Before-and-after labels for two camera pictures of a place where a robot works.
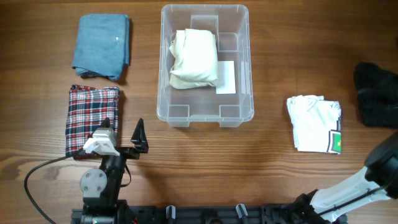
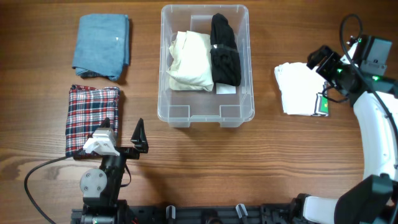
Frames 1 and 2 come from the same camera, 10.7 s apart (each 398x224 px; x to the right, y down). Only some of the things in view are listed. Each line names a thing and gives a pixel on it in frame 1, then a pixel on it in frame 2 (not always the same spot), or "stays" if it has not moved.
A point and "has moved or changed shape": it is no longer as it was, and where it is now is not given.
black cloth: [378, 95] has moved or changed shape
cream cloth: [194, 53] stays
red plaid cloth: [87, 108] stays
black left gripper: [139, 140] stays
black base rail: [267, 214] stays
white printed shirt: [316, 124] to [302, 89]
